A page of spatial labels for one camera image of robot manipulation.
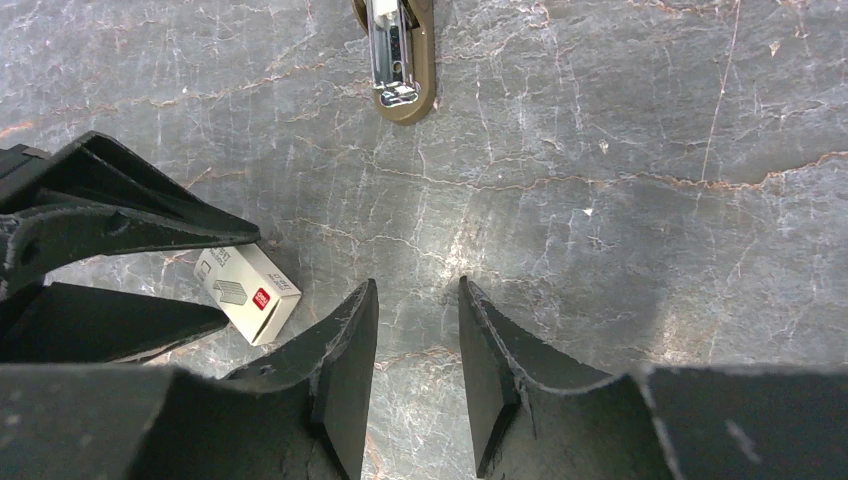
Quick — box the beige stapler base half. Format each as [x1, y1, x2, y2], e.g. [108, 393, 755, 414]
[351, 0, 437, 126]

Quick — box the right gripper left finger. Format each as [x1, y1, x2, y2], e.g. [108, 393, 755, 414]
[1, 280, 379, 479]

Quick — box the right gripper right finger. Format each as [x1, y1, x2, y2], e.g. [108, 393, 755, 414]
[458, 278, 847, 479]

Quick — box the white staple box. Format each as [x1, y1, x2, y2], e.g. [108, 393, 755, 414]
[194, 244, 302, 346]

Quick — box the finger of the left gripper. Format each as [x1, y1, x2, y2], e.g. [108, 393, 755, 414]
[1, 131, 260, 299]
[1, 282, 229, 363]

